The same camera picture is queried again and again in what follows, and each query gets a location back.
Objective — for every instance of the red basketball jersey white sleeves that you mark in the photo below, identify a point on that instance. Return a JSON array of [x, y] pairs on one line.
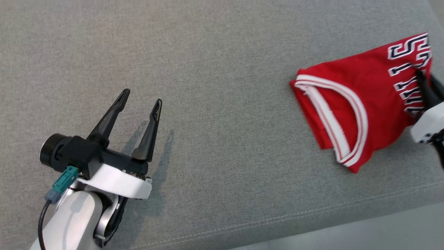
[[374, 80]]

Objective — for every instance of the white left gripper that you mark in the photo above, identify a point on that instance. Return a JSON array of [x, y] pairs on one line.
[[118, 180]]

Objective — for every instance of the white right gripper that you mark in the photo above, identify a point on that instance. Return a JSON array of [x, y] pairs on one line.
[[430, 121]]

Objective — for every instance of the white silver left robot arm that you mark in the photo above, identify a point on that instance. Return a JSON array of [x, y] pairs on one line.
[[73, 222]]

